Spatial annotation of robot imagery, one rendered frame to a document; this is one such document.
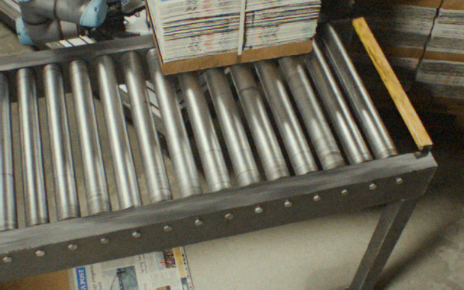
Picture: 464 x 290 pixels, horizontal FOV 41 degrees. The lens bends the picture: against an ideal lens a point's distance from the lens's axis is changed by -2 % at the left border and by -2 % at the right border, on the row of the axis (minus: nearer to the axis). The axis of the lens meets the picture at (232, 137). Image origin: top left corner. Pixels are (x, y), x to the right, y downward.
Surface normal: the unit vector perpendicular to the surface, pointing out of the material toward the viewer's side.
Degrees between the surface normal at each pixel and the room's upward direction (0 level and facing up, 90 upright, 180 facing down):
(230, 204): 0
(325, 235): 0
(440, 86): 90
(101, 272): 1
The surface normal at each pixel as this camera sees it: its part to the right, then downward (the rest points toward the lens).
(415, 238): 0.04, -0.61
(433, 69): -0.07, 0.79
